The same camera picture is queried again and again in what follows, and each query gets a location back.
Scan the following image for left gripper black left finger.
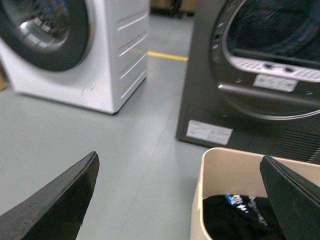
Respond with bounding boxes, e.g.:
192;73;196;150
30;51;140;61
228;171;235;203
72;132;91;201
0;151;100;240

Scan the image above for beige plastic laundry hamper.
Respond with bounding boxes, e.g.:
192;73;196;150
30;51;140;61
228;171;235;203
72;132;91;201
190;147;320;240

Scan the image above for dark grey tumble dryer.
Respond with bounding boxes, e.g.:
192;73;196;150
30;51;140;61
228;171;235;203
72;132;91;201
176;0;320;164

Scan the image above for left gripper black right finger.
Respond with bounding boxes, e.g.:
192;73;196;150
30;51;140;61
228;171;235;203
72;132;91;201
259;155;320;240

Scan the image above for white washing machine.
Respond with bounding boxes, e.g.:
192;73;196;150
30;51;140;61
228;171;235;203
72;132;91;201
0;0;150;114

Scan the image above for black printed garment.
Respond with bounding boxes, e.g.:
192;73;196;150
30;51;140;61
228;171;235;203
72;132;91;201
202;194;285;240

